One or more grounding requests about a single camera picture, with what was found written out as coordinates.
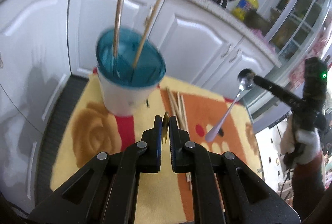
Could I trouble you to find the floral white utensil holder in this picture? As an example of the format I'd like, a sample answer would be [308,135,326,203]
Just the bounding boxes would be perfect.
[96,27,166,117]

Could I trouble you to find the white kitchen cabinets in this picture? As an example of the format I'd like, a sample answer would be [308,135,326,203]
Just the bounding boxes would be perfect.
[1,0,281,211]

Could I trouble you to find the wooden chopstick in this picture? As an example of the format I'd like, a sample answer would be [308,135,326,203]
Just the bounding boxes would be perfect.
[132,0,162,69]
[113,0,124,58]
[177,92,188,131]
[167,87,187,130]

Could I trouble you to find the white gloved right hand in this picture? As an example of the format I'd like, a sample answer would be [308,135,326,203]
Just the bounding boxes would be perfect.
[280,115,322,168]

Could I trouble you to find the metal spoon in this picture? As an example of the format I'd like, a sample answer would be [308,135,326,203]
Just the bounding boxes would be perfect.
[205,68,255,142]

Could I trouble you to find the yellow oil bottle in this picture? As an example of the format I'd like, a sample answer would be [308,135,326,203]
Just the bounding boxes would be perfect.
[231,0,259,22]

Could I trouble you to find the colourful patterned table mat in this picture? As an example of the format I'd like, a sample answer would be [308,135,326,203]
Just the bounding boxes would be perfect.
[50,74,261,223]

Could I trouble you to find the wooden handled metal fork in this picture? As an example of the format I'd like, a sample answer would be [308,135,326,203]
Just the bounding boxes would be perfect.
[161,111,170,144]

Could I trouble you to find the dark bowl on counter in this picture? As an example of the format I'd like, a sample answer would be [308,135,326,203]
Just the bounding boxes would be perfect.
[244,9,271,32]

